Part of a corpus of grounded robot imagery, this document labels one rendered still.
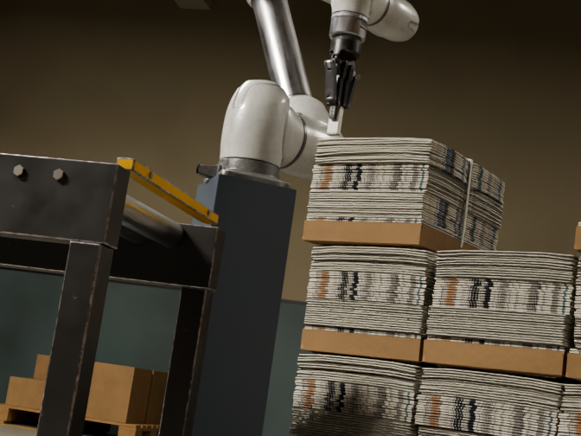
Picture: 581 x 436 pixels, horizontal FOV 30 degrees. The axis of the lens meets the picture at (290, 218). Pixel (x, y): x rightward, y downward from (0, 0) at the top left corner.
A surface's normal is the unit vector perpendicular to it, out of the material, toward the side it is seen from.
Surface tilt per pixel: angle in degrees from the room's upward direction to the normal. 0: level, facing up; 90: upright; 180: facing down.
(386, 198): 90
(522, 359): 92
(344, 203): 90
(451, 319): 90
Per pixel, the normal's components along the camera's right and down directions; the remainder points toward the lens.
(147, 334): -0.22, -0.19
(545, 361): -0.58, -0.17
